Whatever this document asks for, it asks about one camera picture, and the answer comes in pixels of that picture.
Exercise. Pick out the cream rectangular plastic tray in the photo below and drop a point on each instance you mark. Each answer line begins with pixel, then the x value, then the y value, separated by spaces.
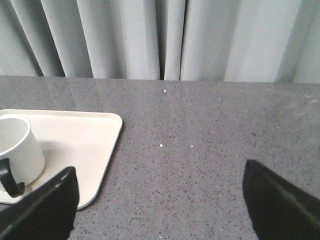
pixel 84 140

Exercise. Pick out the white smiley mug black handle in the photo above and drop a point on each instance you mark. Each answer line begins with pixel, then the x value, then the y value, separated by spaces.
pixel 21 158

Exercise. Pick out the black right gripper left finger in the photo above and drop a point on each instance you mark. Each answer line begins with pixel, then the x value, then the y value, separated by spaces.
pixel 48 213

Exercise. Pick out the pale grey-green curtain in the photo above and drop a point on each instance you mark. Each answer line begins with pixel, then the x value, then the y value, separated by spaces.
pixel 276 41

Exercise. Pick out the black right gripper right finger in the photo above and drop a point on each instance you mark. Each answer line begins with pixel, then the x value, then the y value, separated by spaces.
pixel 278 209

